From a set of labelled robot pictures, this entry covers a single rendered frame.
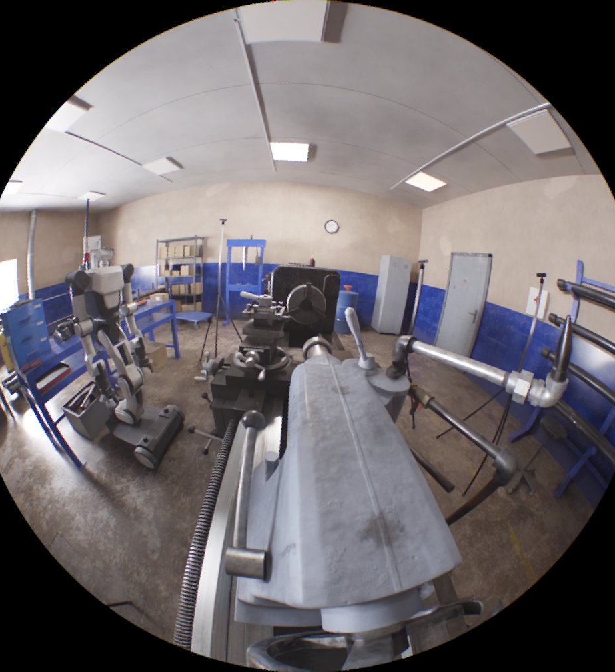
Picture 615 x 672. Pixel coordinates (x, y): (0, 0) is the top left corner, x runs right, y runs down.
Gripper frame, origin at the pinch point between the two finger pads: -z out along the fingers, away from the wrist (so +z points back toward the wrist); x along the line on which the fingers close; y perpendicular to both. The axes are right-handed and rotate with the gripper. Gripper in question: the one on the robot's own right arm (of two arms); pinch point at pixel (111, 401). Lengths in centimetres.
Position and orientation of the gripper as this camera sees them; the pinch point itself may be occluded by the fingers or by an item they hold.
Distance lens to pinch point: 153.6
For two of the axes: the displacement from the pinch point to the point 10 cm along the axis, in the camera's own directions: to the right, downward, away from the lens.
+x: 9.9, -1.1, 0.0
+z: -1.1, -9.3, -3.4
